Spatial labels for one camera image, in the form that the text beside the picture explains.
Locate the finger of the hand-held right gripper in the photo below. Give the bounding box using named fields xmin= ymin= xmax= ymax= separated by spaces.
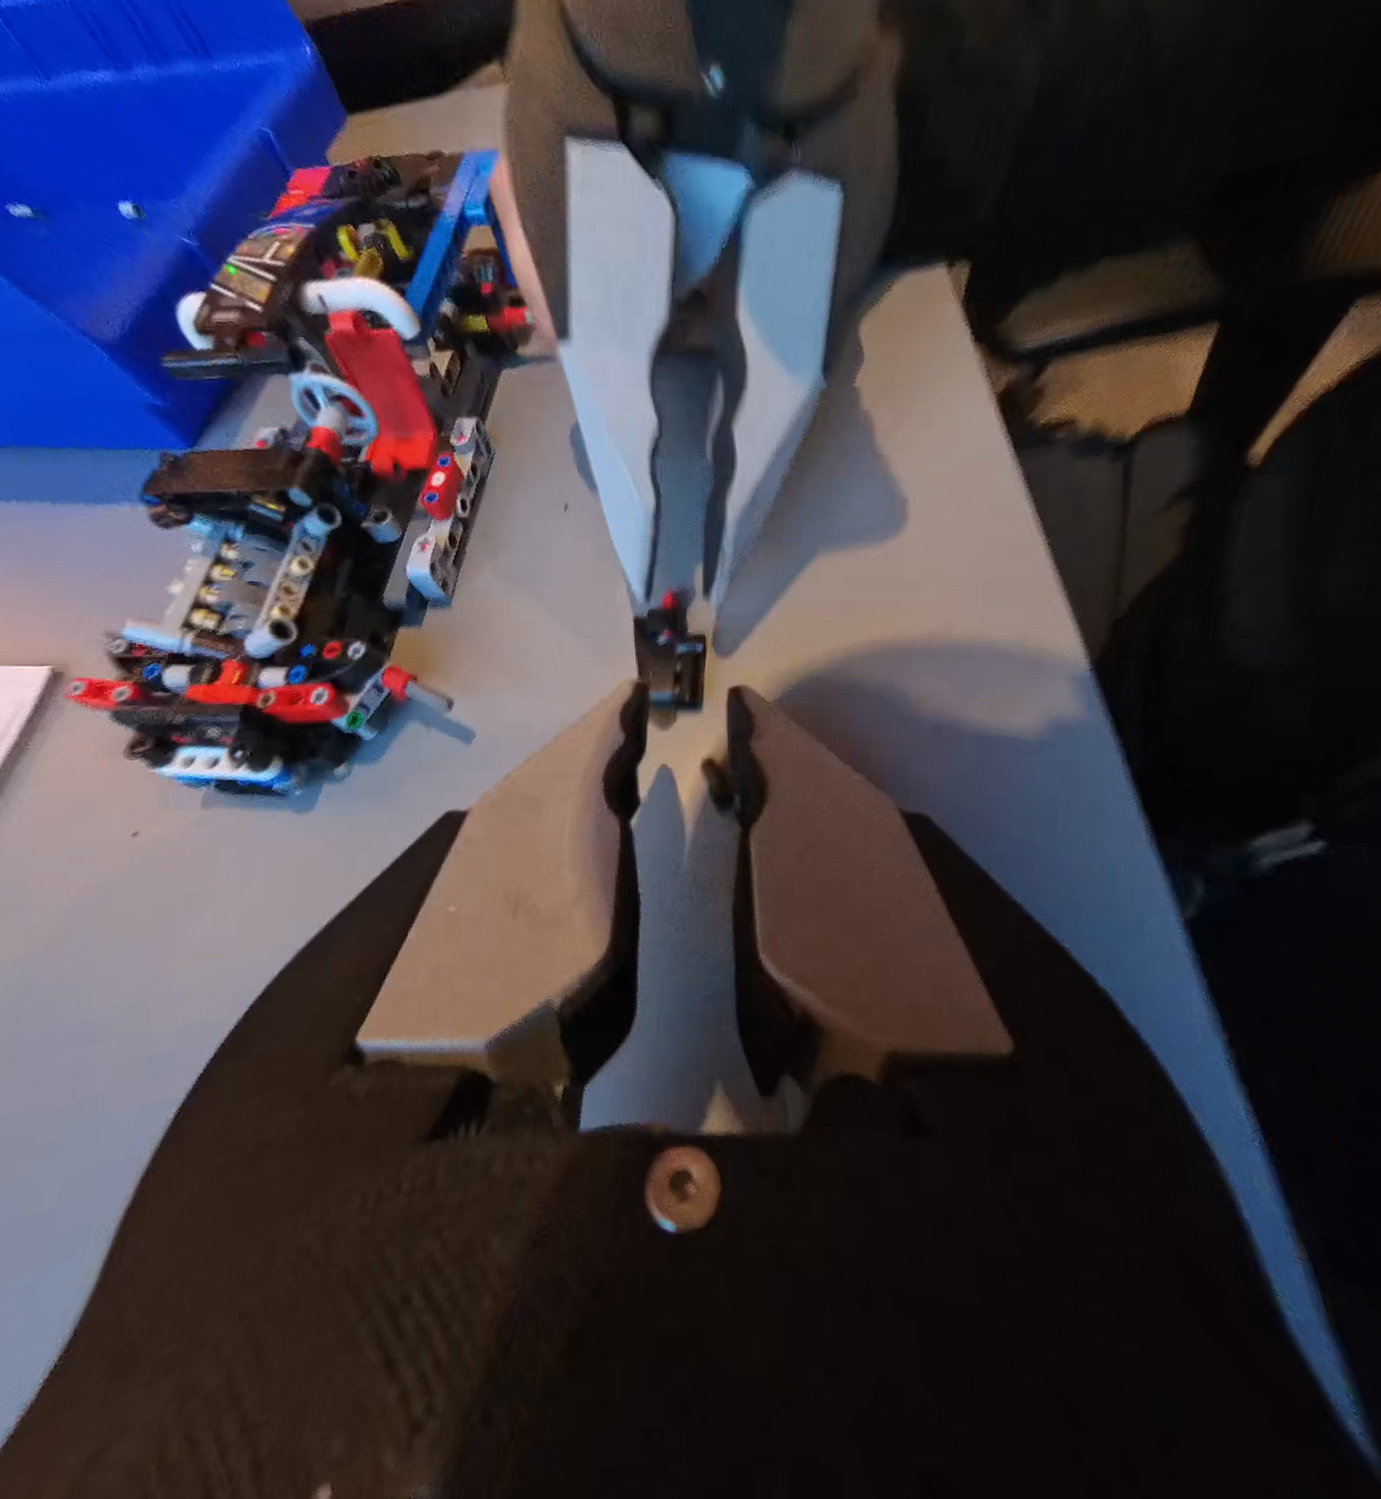
xmin=704 ymin=168 xmax=846 ymax=606
xmin=559 ymin=138 xmax=685 ymax=609

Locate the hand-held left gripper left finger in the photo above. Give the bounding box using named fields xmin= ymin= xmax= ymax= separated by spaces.
xmin=354 ymin=678 xmax=655 ymax=1104

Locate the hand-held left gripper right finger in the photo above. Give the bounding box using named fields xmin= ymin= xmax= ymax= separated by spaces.
xmin=722 ymin=685 xmax=1017 ymax=1099

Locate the black toy assembly red pin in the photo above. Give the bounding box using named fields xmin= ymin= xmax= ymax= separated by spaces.
xmin=633 ymin=589 xmax=708 ymax=713

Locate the light grey desk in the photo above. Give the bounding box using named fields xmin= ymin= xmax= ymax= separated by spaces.
xmin=0 ymin=87 xmax=1381 ymax=1499

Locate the toy brick vehicle model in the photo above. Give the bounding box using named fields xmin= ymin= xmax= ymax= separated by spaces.
xmin=62 ymin=151 xmax=540 ymax=798

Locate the blue plastic storage box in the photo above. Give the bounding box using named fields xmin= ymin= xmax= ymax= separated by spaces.
xmin=0 ymin=0 xmax=344 ymax=453

